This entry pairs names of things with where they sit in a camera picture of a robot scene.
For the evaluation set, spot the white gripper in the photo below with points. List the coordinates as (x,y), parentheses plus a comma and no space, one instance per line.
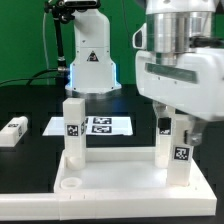
(195,85)

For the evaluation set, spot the white desk top tray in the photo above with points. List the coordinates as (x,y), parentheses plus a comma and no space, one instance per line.
(115,169)

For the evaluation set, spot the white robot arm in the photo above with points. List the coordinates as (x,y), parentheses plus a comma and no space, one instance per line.
(174,27)

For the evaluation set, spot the fiducial marker sheet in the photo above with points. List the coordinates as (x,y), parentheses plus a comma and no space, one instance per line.
(95,125)

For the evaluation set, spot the white L-shaped corner guide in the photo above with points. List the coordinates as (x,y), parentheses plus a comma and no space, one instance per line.
(114,204)

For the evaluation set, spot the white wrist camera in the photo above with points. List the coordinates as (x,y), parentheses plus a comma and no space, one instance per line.
(139,39)

